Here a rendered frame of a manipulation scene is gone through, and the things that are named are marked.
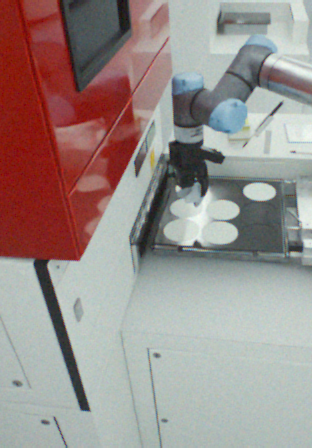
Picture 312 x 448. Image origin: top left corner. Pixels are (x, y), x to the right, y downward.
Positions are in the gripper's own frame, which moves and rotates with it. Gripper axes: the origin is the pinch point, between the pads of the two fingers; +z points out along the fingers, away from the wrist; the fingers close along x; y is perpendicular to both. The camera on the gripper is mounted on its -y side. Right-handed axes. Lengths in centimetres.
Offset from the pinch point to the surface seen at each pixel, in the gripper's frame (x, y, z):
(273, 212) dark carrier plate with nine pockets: 8.7, -20.7, 7.4
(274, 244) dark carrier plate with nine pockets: 19.6, -11.1, 7.2
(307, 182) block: 3.4, -39.8, 6.9
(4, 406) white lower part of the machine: 17, 61, 17
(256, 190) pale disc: -3.1, -24.2, 7.3
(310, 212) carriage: 13.2, -31.4, 9.3
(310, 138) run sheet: -9, -53, 0
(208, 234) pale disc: 6.0, 0.8, 7.3
